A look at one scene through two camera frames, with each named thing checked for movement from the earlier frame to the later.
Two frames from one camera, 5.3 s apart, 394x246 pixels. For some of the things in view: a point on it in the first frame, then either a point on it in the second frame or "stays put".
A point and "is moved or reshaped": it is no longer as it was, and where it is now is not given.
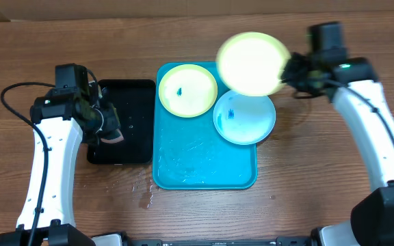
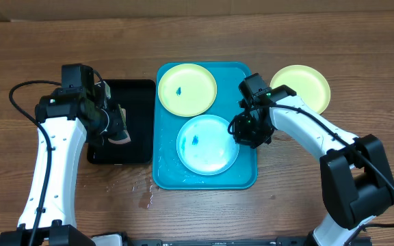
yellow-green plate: (188, 91) stays put
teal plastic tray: (189, 154) stays put
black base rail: (311, 240) stays put
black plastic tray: (135, 102) stays put
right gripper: (291, 64) -> (244, 139)
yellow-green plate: (251, 64) is moved or reshaped
